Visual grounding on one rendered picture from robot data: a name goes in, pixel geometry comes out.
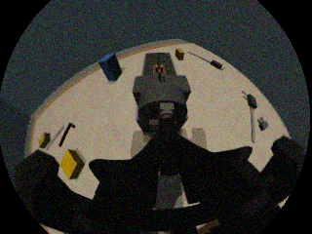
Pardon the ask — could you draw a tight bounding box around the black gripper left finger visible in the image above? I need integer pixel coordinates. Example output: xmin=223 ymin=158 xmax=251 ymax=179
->
xmin=89 ymin=133 xmax=160 ymax=208

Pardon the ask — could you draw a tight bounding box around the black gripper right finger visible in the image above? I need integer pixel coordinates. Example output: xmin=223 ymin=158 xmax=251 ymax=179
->
xmin=176 ymin=133 xmax=254 ymax=204

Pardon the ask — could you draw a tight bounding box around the blue cube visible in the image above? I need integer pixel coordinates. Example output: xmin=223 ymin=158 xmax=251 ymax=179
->
xmin=98 ymin=54 xmax=122 ymax=81

